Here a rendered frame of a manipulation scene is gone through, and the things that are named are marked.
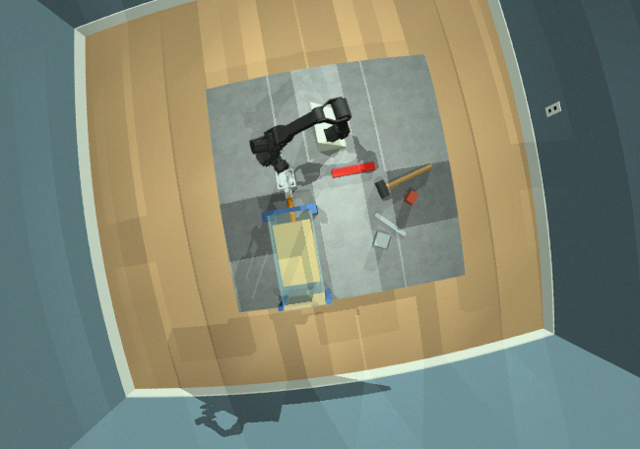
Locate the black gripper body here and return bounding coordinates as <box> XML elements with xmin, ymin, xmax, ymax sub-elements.
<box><xmin>267</xmin><ymin>148</ymin><xmax>288</xmax><ymax>174</ymax></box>

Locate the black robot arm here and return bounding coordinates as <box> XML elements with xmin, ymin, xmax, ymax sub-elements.
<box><xmin>250</xmin><ymin>96</ymin><xmax>352</xmax><ymax>166</ymax></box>

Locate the pale grey flat bar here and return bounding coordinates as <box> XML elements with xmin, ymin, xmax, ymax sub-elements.
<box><xmin>374</xmin><ymin>212</ymin><xmax>407</xmax><ymax>237</ymax></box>

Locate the black-headed mallet with wooden handle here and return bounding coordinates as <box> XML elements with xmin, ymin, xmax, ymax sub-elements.
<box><xmin>375</xmin><ymin>164</ymin><xmax>432</xmax><ymax>198</ymax></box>

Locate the red flat bar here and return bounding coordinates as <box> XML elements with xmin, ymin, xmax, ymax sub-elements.
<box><xmin>332</xmin><ymin>162</ymin><xmax>375</xmax><ymax>177</ymax></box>

